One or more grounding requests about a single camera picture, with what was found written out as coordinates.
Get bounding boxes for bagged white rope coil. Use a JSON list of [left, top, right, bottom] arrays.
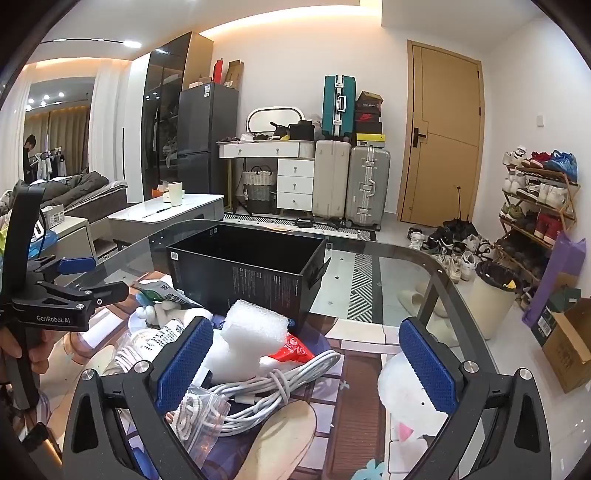
[[102, 319, 187, 375]]

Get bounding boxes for white cable bundle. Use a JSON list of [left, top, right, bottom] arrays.
[[209, 349, 342, 437]]

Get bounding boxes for white foam block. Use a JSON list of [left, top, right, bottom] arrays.
[[202, 300, 290, 385]]

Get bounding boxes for red white balloon glue packet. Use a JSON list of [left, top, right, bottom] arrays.
[[271, 333, 315, 363]]

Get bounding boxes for white medicine sachet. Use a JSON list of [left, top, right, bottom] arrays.
[[132, 280, 200, 308]]

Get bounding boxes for person's left hand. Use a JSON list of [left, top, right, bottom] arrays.
[[0, 327, 54, 375]]

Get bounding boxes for small grey side cabinet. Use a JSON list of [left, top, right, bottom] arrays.
[[42, 216, 96, 258]]

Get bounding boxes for grey sofa with coat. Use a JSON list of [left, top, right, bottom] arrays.
[[32, 171, 128, 224]]

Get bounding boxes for white coffee table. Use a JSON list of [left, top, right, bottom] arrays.
[[108, 194, 224, 246]]

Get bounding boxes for black cardboard box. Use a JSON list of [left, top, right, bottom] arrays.
[[167, 222, 329, 334]]

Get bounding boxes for cardboard box on floor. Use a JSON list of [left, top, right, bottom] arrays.
[[534, 298, 590, 393]]

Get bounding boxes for white cup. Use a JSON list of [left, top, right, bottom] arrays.
[[168, 181, 184, 207]]

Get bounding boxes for white trash bin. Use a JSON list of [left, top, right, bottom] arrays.
[[467, 261, 521, 340]]

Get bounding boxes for beige slippers pair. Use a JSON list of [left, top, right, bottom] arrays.
[[397, 282, 449, 318]]

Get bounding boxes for anime printed desk mat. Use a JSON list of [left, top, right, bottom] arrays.
[[41, 259, 429, 479]]

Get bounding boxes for purple paper bag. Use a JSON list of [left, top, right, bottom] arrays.
[[522, 232, 587, 328]]

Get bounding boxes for pile of shoes on floor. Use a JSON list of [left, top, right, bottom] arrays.
[[407, 218, 497, 283]]

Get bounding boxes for woven basket under table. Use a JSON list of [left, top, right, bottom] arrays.
[[242, 165, 276, 214]]

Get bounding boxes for black refrigerator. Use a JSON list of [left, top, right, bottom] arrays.
[[177, 82, 238, 195]]

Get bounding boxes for white dressing table drawers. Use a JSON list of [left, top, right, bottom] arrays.
[[218, 140, 315, 213]]

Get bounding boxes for oval vanity mirror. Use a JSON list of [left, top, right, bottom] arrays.
[[245, 106, 305, 135]]

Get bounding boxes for black glass cabinet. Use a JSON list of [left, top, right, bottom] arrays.
[[140, 31, 211, 200]]

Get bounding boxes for wooden shoe rack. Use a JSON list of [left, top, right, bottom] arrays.
[[495, 146, 580, 294]]

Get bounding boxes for beige suitcase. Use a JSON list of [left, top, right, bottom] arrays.
[[312, 140, 351, 219]]

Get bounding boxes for silver suitcase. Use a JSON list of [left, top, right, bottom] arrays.
[[346, 146, 391, 230]]

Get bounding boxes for teal suitcase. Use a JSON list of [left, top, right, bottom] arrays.
[[322, 75, 356, 139]]

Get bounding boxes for wooden door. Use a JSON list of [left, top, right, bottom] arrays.
[[397, 40, 485, 227]]

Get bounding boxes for stacked shoe boxes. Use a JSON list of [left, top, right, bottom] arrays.
[[355, 91, 386, 149]]

